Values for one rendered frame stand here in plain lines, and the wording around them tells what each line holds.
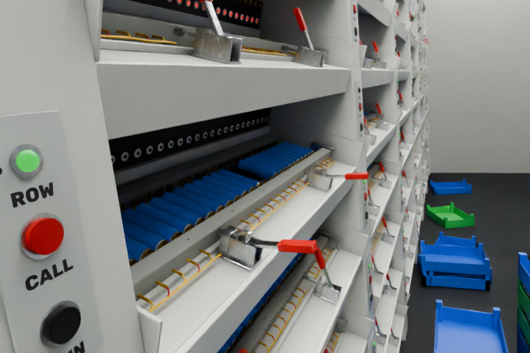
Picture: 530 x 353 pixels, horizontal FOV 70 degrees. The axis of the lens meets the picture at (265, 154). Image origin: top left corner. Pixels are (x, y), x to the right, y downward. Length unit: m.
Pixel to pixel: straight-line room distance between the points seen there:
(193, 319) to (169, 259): 0.05
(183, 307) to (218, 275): 0.05
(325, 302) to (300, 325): 0.08
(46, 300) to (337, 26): 0.68
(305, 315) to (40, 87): 0.53
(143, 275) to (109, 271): 0.09
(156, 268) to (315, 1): 0.61
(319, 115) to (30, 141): 0.66
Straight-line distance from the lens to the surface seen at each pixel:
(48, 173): 0.20
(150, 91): 0.25
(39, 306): 0.20
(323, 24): 0.79
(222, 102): 0.33
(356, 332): 0.95
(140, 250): 0.36
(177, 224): 0.40
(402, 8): 2.19
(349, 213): 0.82
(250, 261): 0.38
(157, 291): 0.33
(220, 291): 0.35
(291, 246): 0.36
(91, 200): 0.21
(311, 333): 0.62
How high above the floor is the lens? 1.06
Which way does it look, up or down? 10 degrees down
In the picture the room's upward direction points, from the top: 6 degrees counter-clockwise
